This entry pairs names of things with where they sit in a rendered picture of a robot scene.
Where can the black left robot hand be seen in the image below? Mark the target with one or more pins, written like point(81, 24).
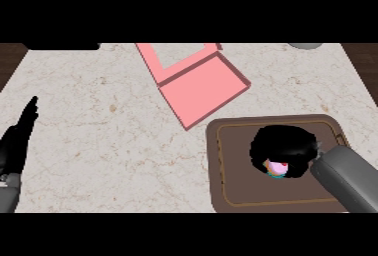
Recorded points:
point(16, 140)

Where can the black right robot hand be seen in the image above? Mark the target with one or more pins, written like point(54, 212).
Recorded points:
point(282, 146)

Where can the pink frosted cupcake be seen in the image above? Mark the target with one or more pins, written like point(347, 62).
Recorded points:
point(277, 168)

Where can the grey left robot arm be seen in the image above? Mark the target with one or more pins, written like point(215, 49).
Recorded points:
point(7, 196)

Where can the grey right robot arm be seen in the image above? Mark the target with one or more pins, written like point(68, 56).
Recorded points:
point(347, 180)

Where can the brown tray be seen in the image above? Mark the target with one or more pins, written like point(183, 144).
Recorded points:
point(274, 190)

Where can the pink open cardboard box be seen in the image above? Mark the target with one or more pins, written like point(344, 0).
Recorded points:
point(196, 83)

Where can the black appliance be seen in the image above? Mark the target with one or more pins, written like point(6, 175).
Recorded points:
point(60, 46)

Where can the grey round object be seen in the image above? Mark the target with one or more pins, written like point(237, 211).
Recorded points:
point(304, 45)

